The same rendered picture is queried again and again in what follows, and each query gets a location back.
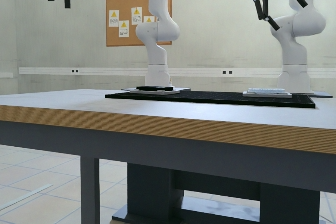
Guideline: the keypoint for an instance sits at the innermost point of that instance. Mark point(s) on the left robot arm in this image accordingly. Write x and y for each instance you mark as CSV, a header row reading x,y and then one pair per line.
x,y
308,21

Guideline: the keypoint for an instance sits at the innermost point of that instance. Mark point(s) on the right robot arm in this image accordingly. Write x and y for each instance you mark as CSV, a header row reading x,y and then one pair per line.
x,y
151,32

